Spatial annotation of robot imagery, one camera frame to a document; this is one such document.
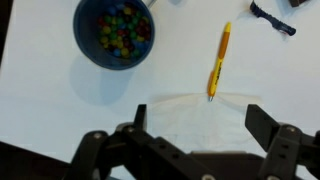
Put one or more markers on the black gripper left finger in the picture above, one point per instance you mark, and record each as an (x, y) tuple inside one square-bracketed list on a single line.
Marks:
[(140, 116)]

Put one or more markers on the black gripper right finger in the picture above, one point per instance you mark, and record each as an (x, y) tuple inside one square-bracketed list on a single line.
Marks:
[(263, 125)]

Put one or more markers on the yellow orange ballpoint pen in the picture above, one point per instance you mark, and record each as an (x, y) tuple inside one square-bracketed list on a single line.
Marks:
[(220, 60)]

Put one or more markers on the colourful chocolate candies pile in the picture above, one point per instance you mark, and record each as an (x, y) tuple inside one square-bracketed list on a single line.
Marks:
[(123, 33)]

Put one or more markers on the small black plastic clip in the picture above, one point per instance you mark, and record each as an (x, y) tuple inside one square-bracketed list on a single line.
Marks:
[(270, 18)]

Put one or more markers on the clear plastic bag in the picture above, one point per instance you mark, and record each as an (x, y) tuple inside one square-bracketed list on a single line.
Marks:
[(193, 116)]

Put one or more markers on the brown candy box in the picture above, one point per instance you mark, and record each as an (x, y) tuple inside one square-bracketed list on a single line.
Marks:
[(296, 2)]

